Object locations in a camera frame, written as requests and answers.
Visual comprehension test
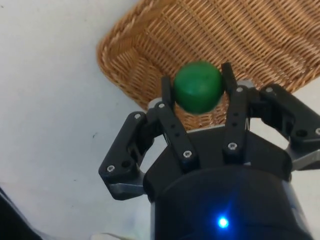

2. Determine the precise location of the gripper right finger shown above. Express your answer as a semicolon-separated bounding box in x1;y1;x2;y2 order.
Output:
221;62;320;174

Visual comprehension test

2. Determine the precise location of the green ball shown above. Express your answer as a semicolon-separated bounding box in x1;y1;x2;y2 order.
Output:
173;61;224;115

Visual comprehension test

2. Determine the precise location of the brown wicker basket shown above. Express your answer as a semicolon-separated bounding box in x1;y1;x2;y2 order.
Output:
96;0;320;131

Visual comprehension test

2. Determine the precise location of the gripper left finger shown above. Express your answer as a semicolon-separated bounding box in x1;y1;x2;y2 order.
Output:
98;76;201;201

